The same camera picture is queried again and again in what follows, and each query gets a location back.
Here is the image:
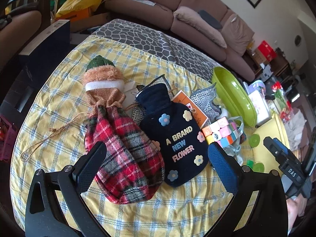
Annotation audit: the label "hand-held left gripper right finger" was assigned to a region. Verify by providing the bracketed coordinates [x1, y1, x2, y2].
[204, 142, 289, 237]

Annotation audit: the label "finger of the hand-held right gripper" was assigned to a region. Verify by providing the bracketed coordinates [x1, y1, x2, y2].
[263, 136, 284, 163]

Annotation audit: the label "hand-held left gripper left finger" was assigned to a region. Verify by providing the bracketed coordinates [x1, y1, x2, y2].
[25, 141, 108, 237]

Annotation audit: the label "yellow storage bin green wheels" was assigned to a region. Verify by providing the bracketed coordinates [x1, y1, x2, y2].
[248, 114, 292, 178]

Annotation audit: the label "red plaid drawstring pouch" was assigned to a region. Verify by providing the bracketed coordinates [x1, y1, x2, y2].
[21, 55, 165, 205]

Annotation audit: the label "colourful snake cube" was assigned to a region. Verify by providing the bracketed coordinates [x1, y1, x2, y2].
[202, 117, 245, 149]

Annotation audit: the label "navy hot water bottle cover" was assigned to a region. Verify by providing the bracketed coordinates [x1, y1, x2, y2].
[135, 83, 209, 187]

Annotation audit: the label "person's right hand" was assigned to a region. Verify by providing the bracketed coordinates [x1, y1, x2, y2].
[286, 197, 316, 226]

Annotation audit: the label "grey satin ribbon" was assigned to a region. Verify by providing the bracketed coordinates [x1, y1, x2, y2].
[221, 116, 245, 159]

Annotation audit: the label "white plastic container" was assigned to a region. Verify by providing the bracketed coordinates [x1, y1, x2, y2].
[248, 89, 269, 126]

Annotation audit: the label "purple lid container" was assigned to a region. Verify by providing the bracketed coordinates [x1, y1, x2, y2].
[248, 80, 266, 94]

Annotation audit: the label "green oval plastic basin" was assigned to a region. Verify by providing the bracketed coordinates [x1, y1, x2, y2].
[212, 67, 257, 128]

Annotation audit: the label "silver mesh pouch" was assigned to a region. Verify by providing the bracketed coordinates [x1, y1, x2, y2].
[190, 85, 221, 119]

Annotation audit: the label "grey woven pouch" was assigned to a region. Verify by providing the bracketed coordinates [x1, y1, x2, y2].
[131, 75, 171, 122]

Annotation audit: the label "dark wooden cabinet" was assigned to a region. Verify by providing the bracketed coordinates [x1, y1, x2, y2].
[272, 47, 292, 79]

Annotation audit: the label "orange card box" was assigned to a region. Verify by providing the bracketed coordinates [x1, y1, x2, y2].
[172, 90, 210, 126]

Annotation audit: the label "white paper tag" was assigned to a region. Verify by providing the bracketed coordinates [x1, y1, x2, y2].
[123, 84, 139, 107]

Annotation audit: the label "red box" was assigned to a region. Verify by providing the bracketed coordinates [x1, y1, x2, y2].
[257, 40, 276, 62]

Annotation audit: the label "yellow checked tablecloth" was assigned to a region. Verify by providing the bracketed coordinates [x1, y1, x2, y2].
[10, 35, 272, 237]

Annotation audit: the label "mauve pillow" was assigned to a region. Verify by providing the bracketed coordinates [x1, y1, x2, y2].
[221, 13, 255, 57]
[173, 6, 228, 48]

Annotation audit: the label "dark navy box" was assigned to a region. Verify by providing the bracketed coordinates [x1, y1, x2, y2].
[18, 20, 71, 97]

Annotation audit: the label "dark flat case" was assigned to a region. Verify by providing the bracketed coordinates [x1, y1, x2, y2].
[199, 10, 223, 30]

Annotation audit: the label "grey patterned cloth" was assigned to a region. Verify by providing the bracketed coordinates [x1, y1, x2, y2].
[92, 18, 223, 76]

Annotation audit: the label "dark wooden chair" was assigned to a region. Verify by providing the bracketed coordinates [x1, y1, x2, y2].
[0, 0, 52, 40]

